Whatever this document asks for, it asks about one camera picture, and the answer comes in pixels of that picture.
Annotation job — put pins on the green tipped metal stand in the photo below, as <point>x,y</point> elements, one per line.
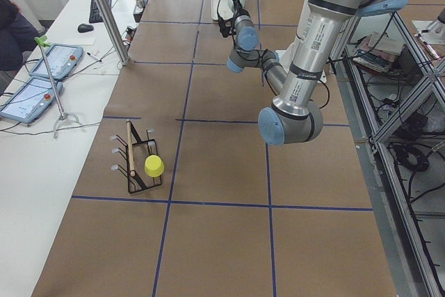
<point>64,115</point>

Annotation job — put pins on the white bear print tray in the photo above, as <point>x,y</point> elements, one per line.
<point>213,8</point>

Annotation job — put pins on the lower teach pendant tablet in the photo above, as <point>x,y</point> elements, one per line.
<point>30,101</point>

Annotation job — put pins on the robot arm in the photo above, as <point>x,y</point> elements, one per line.
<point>292,116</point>

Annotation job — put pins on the light green plastic cup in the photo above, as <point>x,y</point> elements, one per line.
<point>225,9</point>

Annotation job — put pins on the black wire cup rack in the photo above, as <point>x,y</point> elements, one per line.
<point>134,147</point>

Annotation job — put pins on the teach pendant tablet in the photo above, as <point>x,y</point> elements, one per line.
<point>30,101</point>
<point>61,58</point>

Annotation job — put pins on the stack of books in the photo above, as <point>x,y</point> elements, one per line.
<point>377,52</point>

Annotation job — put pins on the black marker pen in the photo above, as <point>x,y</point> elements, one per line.
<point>94,57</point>

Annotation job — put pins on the aluminium frame post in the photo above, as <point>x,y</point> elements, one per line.
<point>113,32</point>

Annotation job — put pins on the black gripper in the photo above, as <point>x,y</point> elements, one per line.
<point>227,19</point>

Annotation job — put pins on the yellow plastic cup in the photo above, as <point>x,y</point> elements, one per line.
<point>154,166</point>

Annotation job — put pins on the upper teach pendant tablet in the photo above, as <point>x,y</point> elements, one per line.
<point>61,58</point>

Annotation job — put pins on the black computer mouse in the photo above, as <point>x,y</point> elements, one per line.
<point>84,28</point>

